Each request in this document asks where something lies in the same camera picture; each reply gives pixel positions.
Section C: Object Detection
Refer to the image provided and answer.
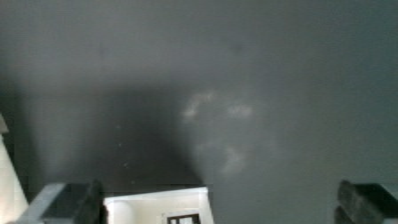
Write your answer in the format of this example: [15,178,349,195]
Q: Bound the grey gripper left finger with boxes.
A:
[16,181,109,224]

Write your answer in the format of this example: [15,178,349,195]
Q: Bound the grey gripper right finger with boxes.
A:
[334,180,398,224]

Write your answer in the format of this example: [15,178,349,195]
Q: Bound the white drawer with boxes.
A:
[105,187,215,224]

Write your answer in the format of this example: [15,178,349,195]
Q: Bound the white L-shaped obstacle wall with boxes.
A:
[0,114,29,224]

